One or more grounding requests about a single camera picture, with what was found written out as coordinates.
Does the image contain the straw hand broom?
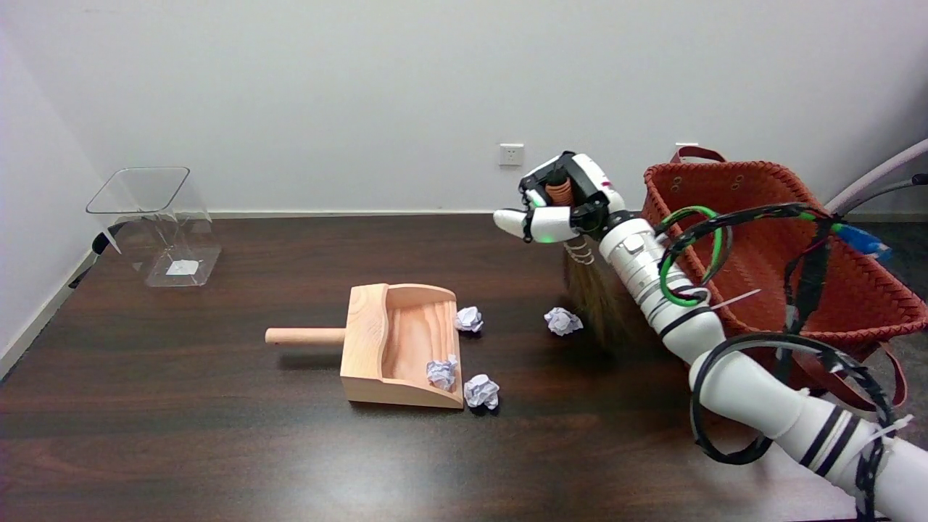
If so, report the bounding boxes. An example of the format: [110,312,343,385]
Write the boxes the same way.
[545,170,657,349]

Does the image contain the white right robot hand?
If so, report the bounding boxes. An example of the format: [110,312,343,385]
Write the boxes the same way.
[493,151,628,244]

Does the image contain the blue cable connector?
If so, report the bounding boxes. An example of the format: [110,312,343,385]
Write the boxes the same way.
[834,221,892,262]

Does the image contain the wooden dustpan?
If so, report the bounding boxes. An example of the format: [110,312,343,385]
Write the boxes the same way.
[265,283,465,410]

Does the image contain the pale curved tube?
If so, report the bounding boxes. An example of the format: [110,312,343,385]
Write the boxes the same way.
[825,138,928,215]

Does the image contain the grey curved bar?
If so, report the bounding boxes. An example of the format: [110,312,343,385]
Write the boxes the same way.
[834,173,928,218]

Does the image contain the red woven basket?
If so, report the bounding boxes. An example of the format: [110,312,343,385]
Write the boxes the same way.
[642,145,928,414]

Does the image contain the clear acrylic container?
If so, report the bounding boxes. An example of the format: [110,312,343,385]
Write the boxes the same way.
[86,166,223,289]

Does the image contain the green robot cable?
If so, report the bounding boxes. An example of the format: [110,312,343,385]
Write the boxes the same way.
[658,205,729,307]

